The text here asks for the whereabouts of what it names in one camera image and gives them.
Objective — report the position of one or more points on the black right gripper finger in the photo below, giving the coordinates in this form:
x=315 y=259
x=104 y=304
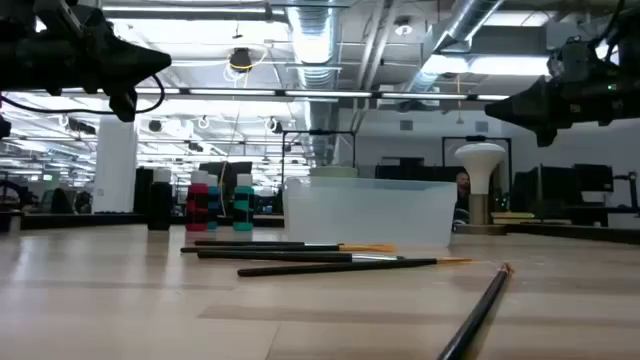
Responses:
x=540 y=95
x=545 y=117

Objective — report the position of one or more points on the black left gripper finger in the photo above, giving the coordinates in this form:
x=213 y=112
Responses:
x=130 y=75
x=130 y=47

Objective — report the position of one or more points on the small black paint bottle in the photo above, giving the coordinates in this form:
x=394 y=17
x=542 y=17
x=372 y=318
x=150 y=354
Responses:
x=160 y=205

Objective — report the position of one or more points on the small red paint bottle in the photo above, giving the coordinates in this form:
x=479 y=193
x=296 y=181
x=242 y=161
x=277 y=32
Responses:
x=197 y=205

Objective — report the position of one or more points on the small teal paint bottle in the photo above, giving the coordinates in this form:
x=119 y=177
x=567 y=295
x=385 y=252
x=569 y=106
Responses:
x=243 y=205

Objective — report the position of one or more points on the black fan brush orange bristles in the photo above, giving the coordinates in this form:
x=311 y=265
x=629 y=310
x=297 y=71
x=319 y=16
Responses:
x=370 y=247

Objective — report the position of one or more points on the black paintbrush long silver ferrule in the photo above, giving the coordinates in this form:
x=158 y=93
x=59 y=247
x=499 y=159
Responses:
x=275 y=256

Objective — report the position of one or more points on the black paintbrush orange tip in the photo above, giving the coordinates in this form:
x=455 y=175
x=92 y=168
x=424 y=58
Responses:
x=325 y=268

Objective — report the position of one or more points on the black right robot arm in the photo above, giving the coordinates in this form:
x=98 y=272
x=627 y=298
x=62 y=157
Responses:
x=627 y=95

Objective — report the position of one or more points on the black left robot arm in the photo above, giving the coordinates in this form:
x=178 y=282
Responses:
x=15 y=60

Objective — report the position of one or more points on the black desk monitor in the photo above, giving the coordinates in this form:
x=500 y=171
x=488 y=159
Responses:
x=594 y=177
x=550 y=182

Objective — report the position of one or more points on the clear glass with white lid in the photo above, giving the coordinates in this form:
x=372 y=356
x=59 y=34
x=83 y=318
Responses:
x=480 y=160

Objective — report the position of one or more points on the white square pillar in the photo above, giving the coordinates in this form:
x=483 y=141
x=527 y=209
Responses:
x=115 y=165

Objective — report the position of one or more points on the yellow book stack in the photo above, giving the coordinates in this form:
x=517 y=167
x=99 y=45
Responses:
x=512 y=216

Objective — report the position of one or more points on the person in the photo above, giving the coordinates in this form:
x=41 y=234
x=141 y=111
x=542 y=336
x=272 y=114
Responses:
x=463 y=184

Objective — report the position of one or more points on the tall black cabinet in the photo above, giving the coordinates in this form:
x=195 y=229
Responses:
x=141 y=192

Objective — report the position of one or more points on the black monitor back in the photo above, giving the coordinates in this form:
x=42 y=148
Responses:
x=215 y=167
x=240 y=167

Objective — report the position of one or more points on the vertical metal pole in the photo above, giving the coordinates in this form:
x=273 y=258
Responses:
x=325 y=93

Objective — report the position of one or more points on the clear plastic bin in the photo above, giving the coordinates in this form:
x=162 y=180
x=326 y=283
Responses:
x=370 y=215

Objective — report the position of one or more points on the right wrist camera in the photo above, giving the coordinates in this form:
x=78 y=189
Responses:
x=572 y=57

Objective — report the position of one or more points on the silver spiral air duct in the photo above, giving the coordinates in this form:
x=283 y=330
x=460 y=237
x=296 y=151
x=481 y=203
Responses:
x=314 y=40
x=470 y=20

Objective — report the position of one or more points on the black aluminium rig frame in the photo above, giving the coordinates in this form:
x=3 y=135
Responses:
x=75 y=220

